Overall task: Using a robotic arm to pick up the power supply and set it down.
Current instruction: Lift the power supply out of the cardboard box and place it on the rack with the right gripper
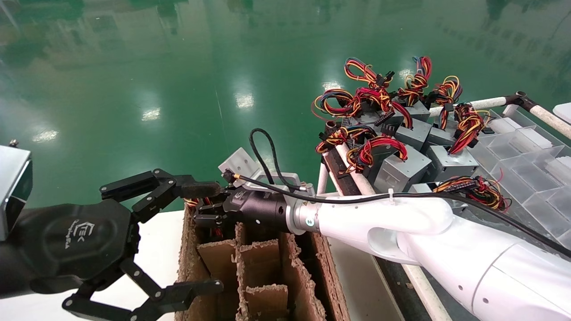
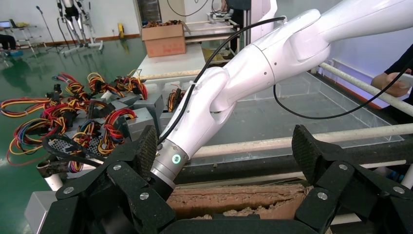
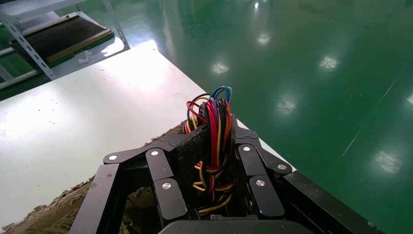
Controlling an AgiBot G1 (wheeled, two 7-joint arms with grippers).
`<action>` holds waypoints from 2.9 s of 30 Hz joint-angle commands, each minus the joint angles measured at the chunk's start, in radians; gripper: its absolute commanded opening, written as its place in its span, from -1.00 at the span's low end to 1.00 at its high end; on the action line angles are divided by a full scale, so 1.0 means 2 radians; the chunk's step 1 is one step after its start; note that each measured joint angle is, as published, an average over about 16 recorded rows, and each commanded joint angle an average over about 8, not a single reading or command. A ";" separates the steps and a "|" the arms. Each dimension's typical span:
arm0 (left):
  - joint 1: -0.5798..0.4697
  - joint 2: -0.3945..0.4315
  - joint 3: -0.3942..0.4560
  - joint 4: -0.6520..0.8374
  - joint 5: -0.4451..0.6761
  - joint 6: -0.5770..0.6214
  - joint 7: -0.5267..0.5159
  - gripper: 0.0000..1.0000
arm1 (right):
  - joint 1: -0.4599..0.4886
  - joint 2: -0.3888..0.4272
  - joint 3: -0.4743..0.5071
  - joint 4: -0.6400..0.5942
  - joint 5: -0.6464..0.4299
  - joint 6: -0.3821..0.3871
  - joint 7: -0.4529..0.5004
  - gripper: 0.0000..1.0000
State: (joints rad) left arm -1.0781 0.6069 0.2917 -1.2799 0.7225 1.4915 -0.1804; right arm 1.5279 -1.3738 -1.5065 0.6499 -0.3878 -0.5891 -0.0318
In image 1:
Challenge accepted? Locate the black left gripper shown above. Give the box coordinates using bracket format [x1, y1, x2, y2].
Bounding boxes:
[0, 169, 223, 321]

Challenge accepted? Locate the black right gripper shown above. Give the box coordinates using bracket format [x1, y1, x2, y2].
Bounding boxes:
[193, 189, 291, 232]

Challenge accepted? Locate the brown cardboard divider box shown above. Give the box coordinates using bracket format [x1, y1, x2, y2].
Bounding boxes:
[174, 196, 353, 321]

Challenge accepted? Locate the white rack leg pipe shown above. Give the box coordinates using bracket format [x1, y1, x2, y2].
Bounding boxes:
[317, 161, 330, 195]

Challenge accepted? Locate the white plastic packet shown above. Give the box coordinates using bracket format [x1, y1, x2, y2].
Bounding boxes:
[491, 117, 522, 134]
[522, 129, 554, 148]

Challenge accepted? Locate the clear plastic divider tray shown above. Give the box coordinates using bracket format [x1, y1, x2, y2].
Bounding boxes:
[466, 107, 571, 250]

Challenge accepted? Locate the black pipe corner joint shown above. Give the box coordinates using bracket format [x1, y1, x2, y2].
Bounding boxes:
[504, 91, 542, 112]

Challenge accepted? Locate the black camera cable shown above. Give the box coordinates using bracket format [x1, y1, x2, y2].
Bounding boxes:
[223, 128, 571, 247]

